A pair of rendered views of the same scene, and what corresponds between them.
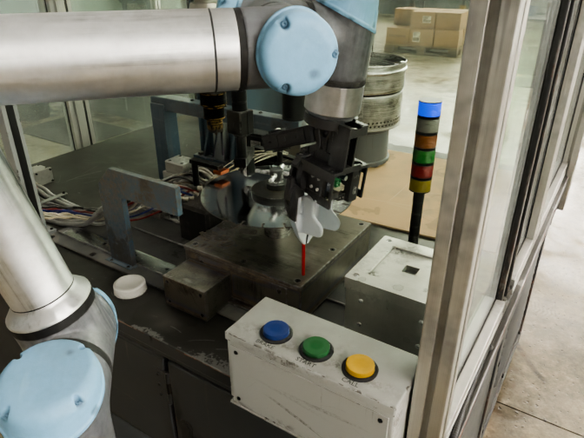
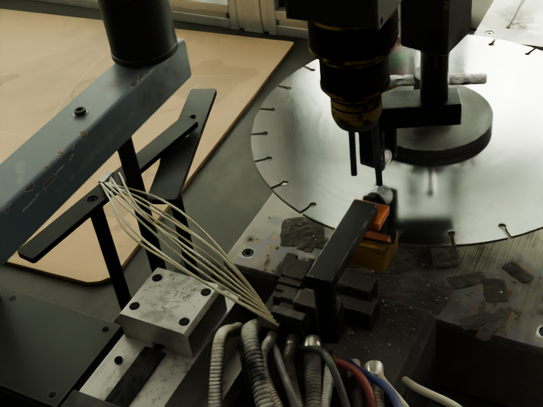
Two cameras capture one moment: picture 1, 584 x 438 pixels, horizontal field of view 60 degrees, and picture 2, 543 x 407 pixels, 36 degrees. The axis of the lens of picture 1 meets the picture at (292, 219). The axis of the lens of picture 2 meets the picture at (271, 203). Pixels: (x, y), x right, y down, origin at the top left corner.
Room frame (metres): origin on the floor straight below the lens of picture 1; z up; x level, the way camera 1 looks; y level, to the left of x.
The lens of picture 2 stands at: (1.18, 0.65, 1.39)
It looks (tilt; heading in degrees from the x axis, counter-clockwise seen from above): 39 degrees down; 269
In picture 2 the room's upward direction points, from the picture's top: 8 degrees counter-clockwise
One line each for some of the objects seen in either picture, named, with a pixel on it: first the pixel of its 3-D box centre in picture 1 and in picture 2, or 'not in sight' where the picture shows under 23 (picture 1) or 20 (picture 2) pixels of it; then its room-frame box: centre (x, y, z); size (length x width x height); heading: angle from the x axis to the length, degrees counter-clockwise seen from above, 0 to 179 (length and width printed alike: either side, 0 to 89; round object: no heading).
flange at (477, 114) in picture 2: (276, 186); (430, 111); (1.02, 0.03, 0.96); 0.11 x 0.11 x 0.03
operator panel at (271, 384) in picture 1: (320, 382); not in sight; (0.58, -0.04, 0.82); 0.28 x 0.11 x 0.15; 57
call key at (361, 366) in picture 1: (360, 368); not in sight; (0.53, -0.09, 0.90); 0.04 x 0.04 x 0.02
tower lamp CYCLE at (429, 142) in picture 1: (426, 138); not in sight; (0.99, -0.27, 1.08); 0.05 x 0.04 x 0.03; 147
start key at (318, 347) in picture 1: (315, 349); not in sight; (0.57, -0.04, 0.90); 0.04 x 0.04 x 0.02
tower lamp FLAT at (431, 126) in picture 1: (428, 123); not in sight; (0.99, -0.27, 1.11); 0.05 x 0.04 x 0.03; 147
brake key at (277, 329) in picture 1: (275, 333); not in sight; (0.61, 0.02, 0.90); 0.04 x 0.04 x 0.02
